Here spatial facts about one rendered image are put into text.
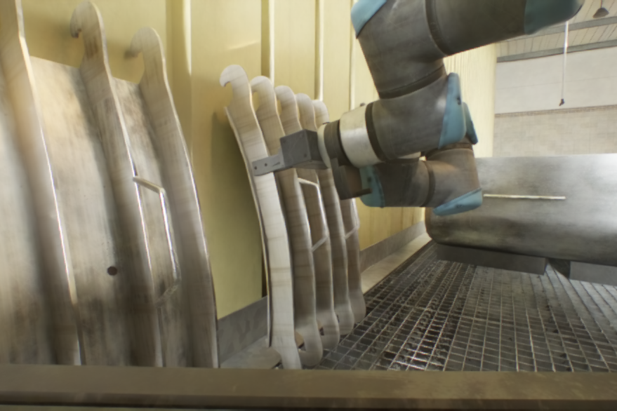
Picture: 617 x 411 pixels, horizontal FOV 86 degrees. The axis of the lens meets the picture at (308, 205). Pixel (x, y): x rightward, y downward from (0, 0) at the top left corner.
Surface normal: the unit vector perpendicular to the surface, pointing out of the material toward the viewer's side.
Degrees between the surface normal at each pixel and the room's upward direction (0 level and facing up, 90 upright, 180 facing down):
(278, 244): 90
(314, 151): 77
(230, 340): 90
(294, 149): 90
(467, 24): 138
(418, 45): 148
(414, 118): 122
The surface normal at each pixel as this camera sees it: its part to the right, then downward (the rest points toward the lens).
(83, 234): 0.84, -0.21
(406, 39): -0.59, 0.66
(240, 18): 0.86, 0.05
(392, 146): -0.22, 0.75
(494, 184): -0.62, 0.04
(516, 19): -0.32, 0.93
